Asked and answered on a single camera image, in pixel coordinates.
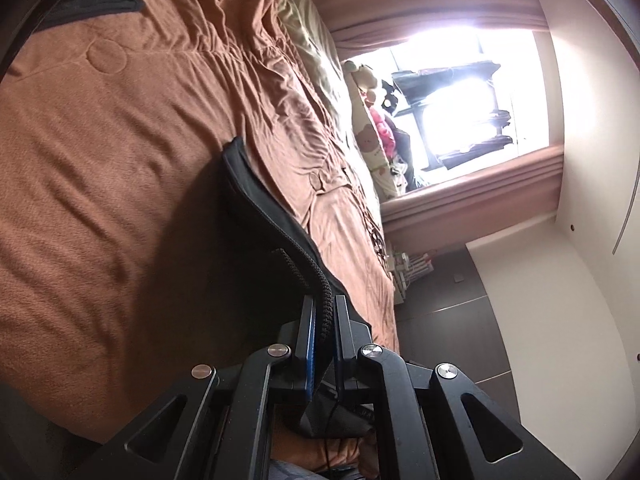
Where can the pink curtain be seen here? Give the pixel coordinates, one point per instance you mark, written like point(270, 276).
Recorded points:
point(425, 0)
point(475, 200)

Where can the person's right hand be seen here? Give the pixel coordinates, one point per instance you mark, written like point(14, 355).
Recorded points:
point(300, 452)

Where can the hanging dark dress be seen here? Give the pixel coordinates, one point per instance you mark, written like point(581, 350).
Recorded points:
point(440, 82)

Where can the hanging dark garment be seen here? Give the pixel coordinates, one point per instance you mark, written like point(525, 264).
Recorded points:
point(475, 157)
point(495, 119)

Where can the window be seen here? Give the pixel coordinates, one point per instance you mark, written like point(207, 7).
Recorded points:
point(450, 110)

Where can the brown blanket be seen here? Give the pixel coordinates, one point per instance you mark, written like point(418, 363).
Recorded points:
point(100, 185)

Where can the beige teddy plush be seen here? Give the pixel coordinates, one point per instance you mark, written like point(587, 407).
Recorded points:
point(357, 72)

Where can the pink cloth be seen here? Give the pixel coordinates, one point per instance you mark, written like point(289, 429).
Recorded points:
point(382, 130)

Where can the black and white plush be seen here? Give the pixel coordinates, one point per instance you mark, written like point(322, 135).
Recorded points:
point(387, 95)

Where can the bear print window seat cushion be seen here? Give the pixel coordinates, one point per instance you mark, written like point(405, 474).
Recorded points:
point(367, 140)

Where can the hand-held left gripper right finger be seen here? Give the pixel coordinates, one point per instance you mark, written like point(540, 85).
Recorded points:
point(342, 340)

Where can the black patterned cloth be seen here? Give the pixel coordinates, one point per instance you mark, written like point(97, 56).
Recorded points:
point(375, 235)

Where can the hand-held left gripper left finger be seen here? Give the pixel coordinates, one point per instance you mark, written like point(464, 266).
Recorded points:
point(310, 350)

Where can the beige duvet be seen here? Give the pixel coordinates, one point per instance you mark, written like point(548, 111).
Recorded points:
point(310, 45)

